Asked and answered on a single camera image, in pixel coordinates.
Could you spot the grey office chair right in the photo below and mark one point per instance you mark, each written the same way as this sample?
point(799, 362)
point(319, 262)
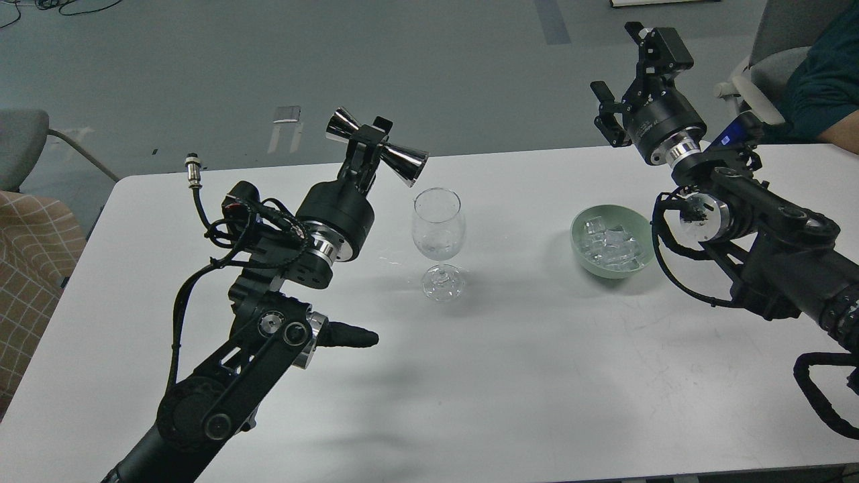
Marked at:
point(786, 33)

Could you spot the metal floor plate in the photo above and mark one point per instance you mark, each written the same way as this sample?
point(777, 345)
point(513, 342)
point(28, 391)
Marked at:
point(286, 114)

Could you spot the person in teal sweater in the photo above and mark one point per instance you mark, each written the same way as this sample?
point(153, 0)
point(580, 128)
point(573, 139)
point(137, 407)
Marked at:
point(820, 102)

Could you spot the clear wine glass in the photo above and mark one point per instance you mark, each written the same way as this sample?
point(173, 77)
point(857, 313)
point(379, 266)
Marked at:
point(438, 230)

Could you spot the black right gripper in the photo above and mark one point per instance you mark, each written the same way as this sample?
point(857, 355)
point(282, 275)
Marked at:
point(650, 120)

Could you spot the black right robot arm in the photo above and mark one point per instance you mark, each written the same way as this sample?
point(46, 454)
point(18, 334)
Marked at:
point(780, 257)

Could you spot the steel double jigger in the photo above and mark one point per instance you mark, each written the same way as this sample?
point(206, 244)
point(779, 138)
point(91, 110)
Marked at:
point(407, 163)

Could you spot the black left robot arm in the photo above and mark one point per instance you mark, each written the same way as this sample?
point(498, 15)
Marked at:
point(270, 332)

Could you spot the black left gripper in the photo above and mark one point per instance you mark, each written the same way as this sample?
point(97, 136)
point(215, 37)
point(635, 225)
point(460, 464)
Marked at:
point(342, 204)

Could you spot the grey chair left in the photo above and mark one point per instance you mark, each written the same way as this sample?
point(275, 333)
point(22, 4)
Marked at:
point(24, 132)

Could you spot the green bowl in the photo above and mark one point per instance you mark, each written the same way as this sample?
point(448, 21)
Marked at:
point(634, 222)

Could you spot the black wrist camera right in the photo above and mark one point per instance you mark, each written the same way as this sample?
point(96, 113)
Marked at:
point(746, 131)

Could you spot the pile of clear ice cubes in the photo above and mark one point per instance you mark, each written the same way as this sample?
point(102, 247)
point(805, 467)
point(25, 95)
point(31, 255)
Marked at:
point(611, 247)

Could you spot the beige checked cushion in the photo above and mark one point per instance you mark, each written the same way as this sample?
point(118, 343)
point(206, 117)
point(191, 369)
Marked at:
point(41, 243)

